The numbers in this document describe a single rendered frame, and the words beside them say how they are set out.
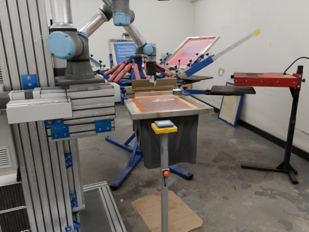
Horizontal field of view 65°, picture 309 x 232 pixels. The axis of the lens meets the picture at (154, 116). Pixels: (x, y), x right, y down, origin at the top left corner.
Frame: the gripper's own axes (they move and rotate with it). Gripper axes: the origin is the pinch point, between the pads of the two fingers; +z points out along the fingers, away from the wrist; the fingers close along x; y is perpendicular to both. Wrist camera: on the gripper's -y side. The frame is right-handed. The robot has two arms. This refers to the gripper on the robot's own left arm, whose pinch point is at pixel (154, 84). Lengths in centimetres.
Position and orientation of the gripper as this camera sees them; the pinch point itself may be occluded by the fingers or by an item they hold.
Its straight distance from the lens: 215.9
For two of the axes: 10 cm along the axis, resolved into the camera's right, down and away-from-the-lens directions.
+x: 2.3, 2.6, -9.4
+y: -9.7, 0.7, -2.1
